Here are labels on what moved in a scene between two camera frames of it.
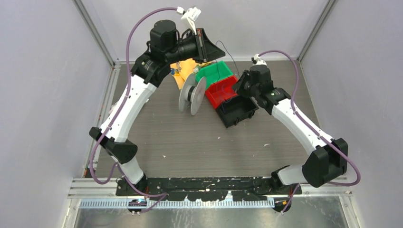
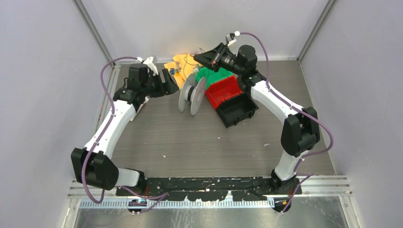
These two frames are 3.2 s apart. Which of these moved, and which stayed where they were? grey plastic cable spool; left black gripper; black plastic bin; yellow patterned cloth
Moved: left black gripper
Stayed: grey plastic cable spool; black plastic bin; yellow patterned cloth
